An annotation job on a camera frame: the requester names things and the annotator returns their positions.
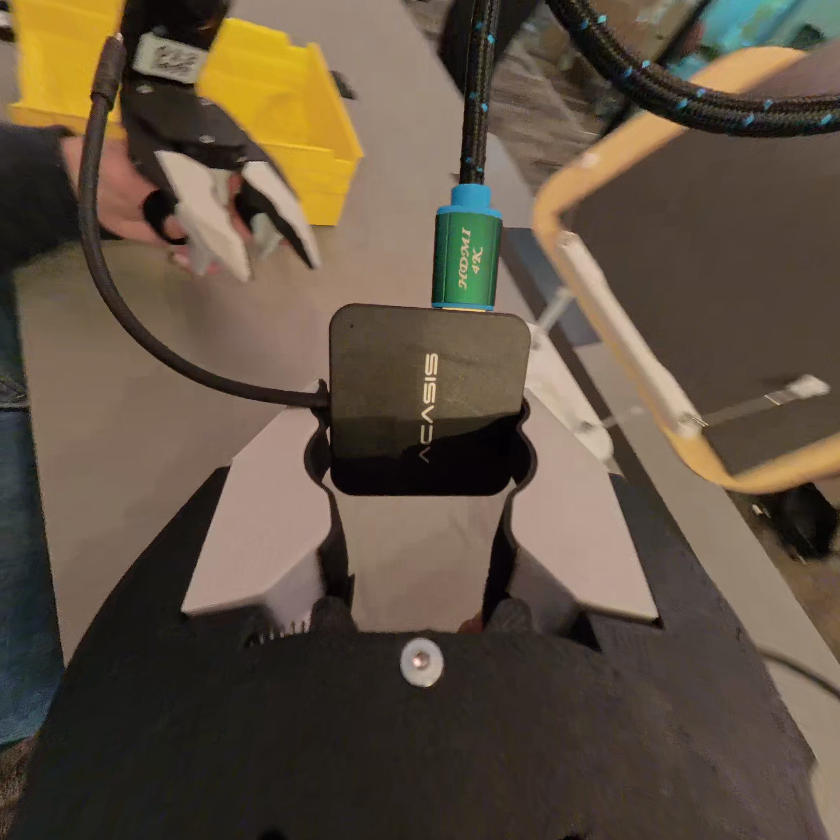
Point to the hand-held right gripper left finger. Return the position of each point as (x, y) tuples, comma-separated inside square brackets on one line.
[(262, 525)]

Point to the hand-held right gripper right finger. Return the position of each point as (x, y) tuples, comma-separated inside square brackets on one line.
[(577, 538)]

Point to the person's blue jeans leg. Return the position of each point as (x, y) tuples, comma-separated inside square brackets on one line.
[(26, 525)]

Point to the white monitor stand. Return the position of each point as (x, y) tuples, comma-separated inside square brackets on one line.
[(623, 334)]

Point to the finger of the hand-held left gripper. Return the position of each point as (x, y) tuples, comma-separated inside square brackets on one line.
[(282, 197), (203, 210)]

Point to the yellow plastic bin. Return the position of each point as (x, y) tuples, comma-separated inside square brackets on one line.
[(295, 131)]

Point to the wood-framed portable monitor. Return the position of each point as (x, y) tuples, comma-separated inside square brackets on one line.
[(689, 262)]

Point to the person's left hand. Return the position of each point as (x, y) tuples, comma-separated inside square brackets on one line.
[(111, 190)]

